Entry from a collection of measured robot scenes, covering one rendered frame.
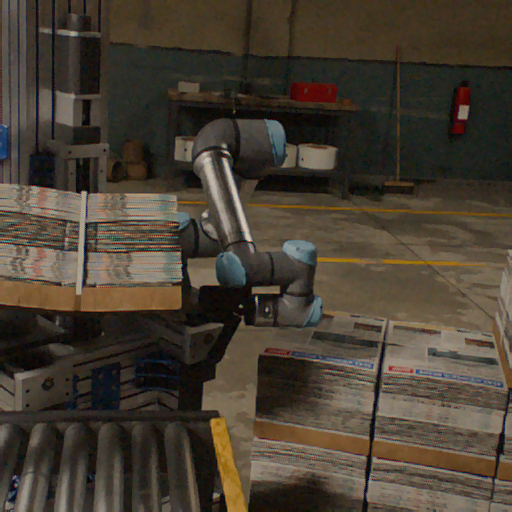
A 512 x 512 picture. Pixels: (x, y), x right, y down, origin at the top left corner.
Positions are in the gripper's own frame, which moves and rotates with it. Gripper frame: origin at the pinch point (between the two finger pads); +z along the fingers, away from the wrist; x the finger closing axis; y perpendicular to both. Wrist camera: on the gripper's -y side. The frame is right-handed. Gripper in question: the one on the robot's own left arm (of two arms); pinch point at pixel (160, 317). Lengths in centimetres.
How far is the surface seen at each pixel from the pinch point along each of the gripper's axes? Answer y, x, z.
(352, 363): -9.8, -10.3, -46.1
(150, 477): -28.3, 29.2, 2.7
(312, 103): 209, -556, -170
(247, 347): -12, -234, -58
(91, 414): -19.7, 7.1, 13.7
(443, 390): -15, -3, -66
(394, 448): -30, -12, -57
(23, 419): -20.4, 8.8, 26.8
